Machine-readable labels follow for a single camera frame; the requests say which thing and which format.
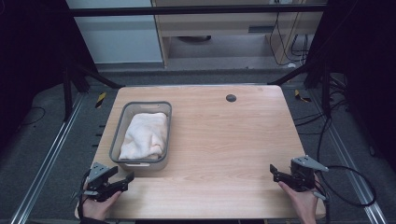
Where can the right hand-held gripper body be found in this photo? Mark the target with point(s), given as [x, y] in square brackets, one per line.
[303, 174]

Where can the person's dark sleeve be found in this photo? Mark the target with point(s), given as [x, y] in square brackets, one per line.
[91, 221]

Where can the yellow black striped tape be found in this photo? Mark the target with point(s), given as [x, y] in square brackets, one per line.
[100, 100]
[300, 97]

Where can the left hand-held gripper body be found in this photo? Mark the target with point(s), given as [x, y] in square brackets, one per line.
[97, 171]

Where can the white folded towel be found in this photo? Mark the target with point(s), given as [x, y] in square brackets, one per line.
[145, 135]

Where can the black frame bar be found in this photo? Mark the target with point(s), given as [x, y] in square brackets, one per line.
[186, 10]

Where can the black curtain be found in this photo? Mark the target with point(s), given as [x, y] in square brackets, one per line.
[34, 62]
[361, 68]

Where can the person's right hand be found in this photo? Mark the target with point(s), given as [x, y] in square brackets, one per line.
[301, 203]

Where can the white cabinet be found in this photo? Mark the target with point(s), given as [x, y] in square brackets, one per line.
[118, 37]

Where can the person's left hand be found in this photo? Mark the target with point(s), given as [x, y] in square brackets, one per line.
[99, 207]

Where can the aluminium floor rail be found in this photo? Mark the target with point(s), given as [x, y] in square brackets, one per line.
[351, 168]
[46, 161]

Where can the black metal stand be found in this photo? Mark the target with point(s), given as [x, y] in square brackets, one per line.
[325, 90]
[67, 93]

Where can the grey plastic basket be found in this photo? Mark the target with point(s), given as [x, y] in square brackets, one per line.
[122, 130]

